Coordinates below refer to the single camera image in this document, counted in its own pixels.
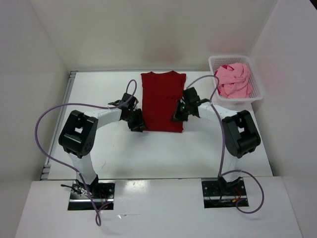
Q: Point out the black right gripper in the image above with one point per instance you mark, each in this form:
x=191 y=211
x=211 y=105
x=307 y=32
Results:
x=177 y=116

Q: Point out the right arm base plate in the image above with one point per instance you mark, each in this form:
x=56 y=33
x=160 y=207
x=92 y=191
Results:
x=215 y=196

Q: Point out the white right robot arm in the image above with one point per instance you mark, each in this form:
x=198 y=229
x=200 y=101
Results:
x=239 y=133

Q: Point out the white plastic laundry basket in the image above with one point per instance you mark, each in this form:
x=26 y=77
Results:
x=258 y=91

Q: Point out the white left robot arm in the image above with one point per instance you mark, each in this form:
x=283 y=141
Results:
x=79 y=132

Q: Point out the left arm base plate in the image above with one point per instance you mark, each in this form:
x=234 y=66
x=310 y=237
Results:
x=103 y=197

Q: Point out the pink t shirt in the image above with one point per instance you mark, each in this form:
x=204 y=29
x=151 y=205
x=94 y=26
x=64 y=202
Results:
x=234 y=81

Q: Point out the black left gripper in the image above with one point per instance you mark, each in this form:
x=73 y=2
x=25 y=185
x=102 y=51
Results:
x=135 y=126

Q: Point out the dark red t shirt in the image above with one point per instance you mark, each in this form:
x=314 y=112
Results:
x=161 y=92

